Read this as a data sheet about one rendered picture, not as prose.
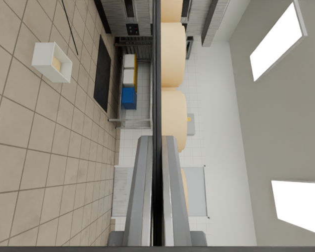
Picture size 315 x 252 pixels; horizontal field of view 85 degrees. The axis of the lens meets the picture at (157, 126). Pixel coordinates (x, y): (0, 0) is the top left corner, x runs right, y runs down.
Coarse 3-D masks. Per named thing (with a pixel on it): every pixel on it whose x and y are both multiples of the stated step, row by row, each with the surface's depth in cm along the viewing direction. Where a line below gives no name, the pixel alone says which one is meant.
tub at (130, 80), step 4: (124, 72) 382; (128, 72) 382; (132, 72) 382; (124, 76) 380; (128, 76) 380; (132, 76) 380; (136, 76) 415; (124, 80) 377; (128, 80) 377; (132, 80) 377; (136, 80) 414; (124, 84) 381; (128, 84) 381; (132, 84) 381; (136, 84) 414; (136, 88) 414; (136, 92) 417
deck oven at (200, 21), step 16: (96, 0) 269; (112, 0) 265; (128, 0) 261; (144, 0) 265; (192, 0) 258; (208, 0) 265; (224, 0) 242; (112, 16) 292; (128, 16) 288; (144, 16) 292; (192, 16) 292; (208, 16) 285; (112, 32) 325; (128, 32) 324; (144, 32) 325; (192, 32) 325; (208, 32) 297
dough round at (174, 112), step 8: (168, 96) 12; (176, 96) 12; (184, 96) 13; (168, 104) 12; (176, 104) 12; (184, 104) 12; (168, 112) 12; (176, 112) 12; (184, 112) 12; (168, 120) 11; (176, 120) 11; (184, 120) 12; (168, 128) 12; (176, 128) 12; (184, 128) 12; (176, 136) 12; (184, 136) 12; (184, 144) 12
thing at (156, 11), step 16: (160, 0) 10; (160, 16) 10; (160, 32) 10; (160, 48) 10; (160, 64) 10; (160, 80) 10; (160, 96) 10; (160, 112) 10; (160, 128) 10; (160, 144) 9; (160, 160) 9; (160, 176) 9; (160, 192) 9; (160, 208) 9; (160, 224) 9; (160, 240) 9
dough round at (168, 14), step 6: (162, 0) 13; (168, 0) 13; (174, 0) 13; (180, 0) 14; (162, 6) 14; (168, 6) 14; (174, 6) 14; (180, 6) 14; (162, 12) 14; (168, 12) 14; (174, 12) 14; (180, 12) 14; (162, 18) 14; (168, 18) 14; (174, 18) 14
